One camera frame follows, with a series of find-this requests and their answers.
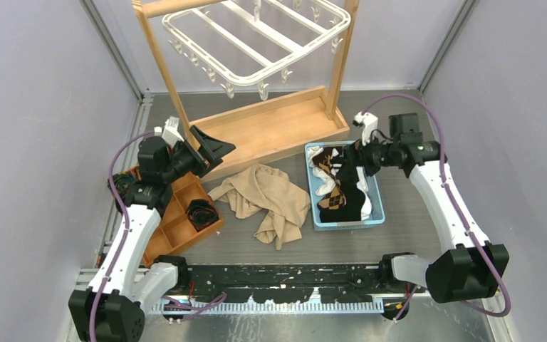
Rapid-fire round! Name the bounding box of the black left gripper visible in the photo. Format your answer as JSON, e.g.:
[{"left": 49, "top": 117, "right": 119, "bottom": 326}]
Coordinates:
[{"left": 162, "top": 127, "right": 235, "bottom": 183}]

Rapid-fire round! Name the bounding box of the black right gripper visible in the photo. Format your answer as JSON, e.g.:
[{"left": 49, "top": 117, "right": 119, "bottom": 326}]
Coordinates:
[{"left": 336, "top": 130, "right": 400, "bottom": 184}]

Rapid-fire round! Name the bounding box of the white plastic clip hanger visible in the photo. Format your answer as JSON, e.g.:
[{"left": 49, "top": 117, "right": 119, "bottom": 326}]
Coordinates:
[{"left": 162, "top": 1, "right": 352, "bottom": 100}]

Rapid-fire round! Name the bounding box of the black white-striped sock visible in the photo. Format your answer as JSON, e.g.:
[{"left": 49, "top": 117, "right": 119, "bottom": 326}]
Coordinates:
[{"left": 313, "top": 157, "right": 365, "bottom": 223}]

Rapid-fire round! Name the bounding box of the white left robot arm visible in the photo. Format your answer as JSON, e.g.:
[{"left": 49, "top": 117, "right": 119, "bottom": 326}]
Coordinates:
[{"left": 68, "top": 125, "right": 236, "bottom": 341}]

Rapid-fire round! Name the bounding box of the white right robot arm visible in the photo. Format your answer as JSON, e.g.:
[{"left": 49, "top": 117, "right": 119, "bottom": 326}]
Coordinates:
[{"left": 343, "top": 112, "right": 509, "bottom": 303}]

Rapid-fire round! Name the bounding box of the wooden hanger stand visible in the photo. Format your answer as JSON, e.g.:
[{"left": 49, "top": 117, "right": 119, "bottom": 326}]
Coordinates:
[{"left": 132, "top": 0, "right": 360, "bottom": 183}]

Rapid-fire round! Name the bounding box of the brown argyle sock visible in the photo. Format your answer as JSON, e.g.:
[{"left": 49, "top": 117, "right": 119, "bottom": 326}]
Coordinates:
[{"left": 308, "top": 146, "right": 347, "bottom": 210}]

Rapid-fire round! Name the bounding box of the light blue plastic basket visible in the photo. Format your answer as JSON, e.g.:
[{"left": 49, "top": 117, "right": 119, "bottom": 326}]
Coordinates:
[{"left": 304, "top": 141, "right": 385, "bottom": 232}]

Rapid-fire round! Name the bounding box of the rolled black sock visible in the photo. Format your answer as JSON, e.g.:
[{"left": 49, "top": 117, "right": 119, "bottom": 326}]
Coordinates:
[{"left": 186, "top": 199, "right": 219, "bottom": 232}]

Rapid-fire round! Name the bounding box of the beige crumpled cloth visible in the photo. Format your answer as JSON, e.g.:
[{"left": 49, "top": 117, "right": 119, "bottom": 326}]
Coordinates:
[{"left": 208, "top": 164, "right": 311, "bottom": 250}]

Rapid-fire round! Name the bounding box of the orange compartment tray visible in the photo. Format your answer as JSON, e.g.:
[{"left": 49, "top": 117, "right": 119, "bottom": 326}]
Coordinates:
[{"left": 116, "top": 166, "right": 224, "bottom": 267}]

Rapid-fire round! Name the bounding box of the rolled dark patterned sock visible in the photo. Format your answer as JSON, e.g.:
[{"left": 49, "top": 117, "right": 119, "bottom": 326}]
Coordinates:
[{"left": 113, "top": 171, "right": 137, "bottom": 200}]

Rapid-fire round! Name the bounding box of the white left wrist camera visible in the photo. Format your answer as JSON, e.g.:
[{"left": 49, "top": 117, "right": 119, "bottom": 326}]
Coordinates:
[{"left": 154, "top": 116, "right": 185, "bottom": 147}]

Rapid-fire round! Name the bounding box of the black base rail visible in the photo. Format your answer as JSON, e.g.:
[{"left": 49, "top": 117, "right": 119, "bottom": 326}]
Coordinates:
[{"left": 150, "top": 263, "right": 425, "bottom": 306}]

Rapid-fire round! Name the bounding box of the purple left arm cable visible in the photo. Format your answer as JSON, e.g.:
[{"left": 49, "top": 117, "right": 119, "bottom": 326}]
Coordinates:
[{"left": 88, "top": 130, "right": 228, "bottom": 342}]

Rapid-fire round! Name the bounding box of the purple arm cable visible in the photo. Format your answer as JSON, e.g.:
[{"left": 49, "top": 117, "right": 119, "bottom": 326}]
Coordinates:
[
  {"left": 88, "top": 130, "right": 228, "bottom": 342},
  {"left": 362, "top": 93, "right": 512, "bottom": 318}
]

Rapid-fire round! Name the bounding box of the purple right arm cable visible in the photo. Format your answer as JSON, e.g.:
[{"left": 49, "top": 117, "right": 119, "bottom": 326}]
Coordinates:
[{"left": 362, "top": 93, "right": 512, "bottom": 318}]

